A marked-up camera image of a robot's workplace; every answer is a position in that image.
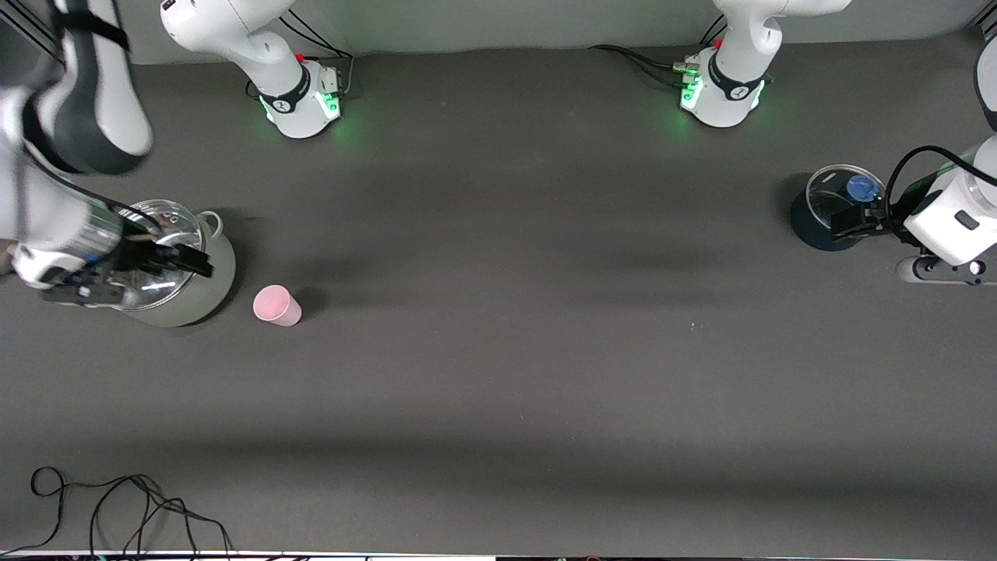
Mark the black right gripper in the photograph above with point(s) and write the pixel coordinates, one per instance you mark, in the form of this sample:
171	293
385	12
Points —
142	254

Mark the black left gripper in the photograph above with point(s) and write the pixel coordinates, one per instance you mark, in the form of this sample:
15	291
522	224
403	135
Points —
887	217

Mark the pink plastic cup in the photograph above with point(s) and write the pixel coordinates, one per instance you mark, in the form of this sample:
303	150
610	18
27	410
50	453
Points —
274	304

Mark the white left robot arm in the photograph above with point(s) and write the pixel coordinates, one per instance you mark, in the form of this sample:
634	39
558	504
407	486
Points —
732	70

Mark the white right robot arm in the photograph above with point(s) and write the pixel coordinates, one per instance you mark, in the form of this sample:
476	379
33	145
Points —
93	101

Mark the grey-green cooking pot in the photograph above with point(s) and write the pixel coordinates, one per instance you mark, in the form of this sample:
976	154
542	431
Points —
214	288

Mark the glass lid with metal knob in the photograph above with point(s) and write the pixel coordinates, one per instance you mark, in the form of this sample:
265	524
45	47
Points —
175	222

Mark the glass lid with blue knob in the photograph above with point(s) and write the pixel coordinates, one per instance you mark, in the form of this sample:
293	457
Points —
826	191

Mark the dark blue saucepan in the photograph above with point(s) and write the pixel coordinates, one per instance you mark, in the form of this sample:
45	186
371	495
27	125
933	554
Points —
802	230

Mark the dark metal frame rail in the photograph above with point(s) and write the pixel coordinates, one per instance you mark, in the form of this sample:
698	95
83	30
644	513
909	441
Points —
35	39

